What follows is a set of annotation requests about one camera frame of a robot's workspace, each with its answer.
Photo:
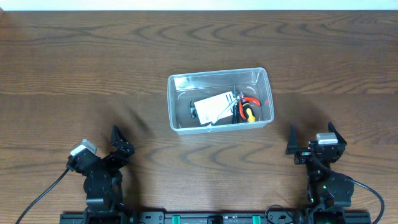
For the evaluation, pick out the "small claw hammer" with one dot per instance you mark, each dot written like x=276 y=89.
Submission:
x=192 y=110

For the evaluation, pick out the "blue white cardboard box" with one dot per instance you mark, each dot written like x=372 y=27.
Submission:
x=210 y=108

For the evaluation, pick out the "thin yellow black screwdriver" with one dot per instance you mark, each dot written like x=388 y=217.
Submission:
x=235 y=118

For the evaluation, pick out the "clear plastic container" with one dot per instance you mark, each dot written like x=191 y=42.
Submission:
x=182 y=88

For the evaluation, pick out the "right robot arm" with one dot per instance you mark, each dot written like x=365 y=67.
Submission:
x=328 y=192

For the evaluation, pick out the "red handled pliers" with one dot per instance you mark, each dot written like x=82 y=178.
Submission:
x=251 y=100

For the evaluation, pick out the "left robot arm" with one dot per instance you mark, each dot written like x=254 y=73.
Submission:
x=103 y=183

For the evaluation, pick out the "stubby yellow black screwdriver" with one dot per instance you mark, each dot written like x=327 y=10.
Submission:
x=248 y=112

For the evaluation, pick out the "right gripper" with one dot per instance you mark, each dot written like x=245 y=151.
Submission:
x=302 y=155

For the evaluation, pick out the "silver wrench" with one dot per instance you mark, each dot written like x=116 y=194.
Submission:
x=231 y=104

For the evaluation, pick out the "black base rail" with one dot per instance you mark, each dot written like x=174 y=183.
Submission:
x=270 y=217

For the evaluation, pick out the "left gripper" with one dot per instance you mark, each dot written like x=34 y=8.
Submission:
x=120 y=161

